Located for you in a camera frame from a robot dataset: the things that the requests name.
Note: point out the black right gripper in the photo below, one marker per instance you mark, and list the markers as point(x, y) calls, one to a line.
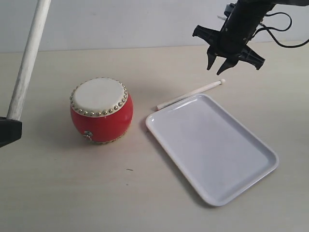
point(230, 42)

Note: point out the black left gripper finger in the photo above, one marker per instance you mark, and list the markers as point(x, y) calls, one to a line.
point(10, 131)

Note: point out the wooden drumstick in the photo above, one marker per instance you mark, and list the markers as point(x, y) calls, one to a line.
point(188, 94)
point(28, 60)

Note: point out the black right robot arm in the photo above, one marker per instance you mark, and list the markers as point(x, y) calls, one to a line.
point(262, 7)

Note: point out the small red drum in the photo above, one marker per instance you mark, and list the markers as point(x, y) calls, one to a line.
point(101, 109)

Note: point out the white plastic tray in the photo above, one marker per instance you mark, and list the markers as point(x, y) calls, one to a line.
point(218, 156)

